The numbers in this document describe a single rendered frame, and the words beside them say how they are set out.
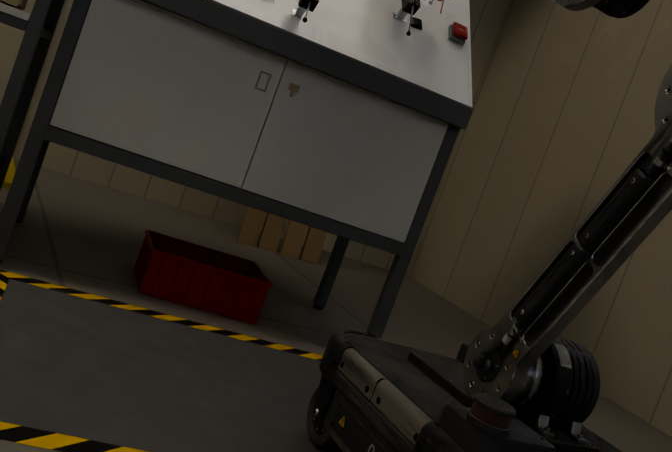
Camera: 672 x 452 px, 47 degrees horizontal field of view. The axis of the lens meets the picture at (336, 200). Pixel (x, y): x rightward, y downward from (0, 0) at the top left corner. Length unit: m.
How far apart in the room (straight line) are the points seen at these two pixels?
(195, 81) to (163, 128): 0.16
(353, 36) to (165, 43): 0.55
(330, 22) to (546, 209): 2.14
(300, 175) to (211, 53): 0.44
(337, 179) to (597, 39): 2.33
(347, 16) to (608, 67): 2.09
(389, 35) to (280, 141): 0.48
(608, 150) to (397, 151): 1.80
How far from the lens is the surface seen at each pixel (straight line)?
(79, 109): 2.19
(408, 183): 2.38
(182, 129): 2.20
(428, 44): 2.48
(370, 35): 2.36
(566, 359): 1.46
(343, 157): 2.30
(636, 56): 4.09
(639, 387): 3.53
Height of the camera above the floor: 0.61
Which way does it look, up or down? 4 degrees down
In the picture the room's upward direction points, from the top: 20 degrees clockwise
